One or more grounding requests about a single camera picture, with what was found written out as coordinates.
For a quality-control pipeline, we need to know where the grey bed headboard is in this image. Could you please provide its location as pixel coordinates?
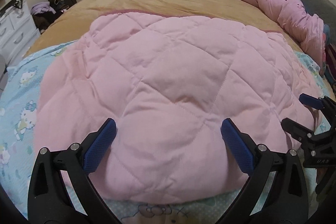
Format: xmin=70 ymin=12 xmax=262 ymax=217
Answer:
xmin=301 ymin=0 xmax=336 ymax=44

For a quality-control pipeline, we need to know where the pink crumpled duvet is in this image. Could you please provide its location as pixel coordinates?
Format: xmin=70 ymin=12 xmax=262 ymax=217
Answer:
xmin=242 ymin=0 xmax=325 ymax=75

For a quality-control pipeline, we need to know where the tan bed blanket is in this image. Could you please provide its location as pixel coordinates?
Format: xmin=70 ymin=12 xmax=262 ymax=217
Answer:
xmin=26 ymin=0 xmax=301 ymax=55

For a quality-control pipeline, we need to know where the Hello Kitty blue sheet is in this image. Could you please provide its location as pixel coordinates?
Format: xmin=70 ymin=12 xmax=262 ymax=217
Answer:
xmin=0 ymin=40 xmax=333 ymax=224

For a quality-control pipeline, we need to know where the white drawer chest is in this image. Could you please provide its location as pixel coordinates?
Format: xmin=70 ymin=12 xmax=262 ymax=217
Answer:
xmin=1 ymin=0 xmax=41 ymax=66

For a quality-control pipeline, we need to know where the dark striped garment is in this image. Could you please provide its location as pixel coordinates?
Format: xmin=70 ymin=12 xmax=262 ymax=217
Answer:
xmin=323 ymin=24 xmax=335 ymax=86

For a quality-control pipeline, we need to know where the pink quilted jacket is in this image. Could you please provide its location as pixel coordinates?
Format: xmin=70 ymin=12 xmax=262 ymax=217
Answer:
xmin=33 ymin=12 xmax=321 ymax=203

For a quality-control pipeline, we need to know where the purple clothes pile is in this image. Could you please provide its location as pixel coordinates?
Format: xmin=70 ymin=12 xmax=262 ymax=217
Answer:
xmin=30 ymin=1 xmax=56 ymax=15

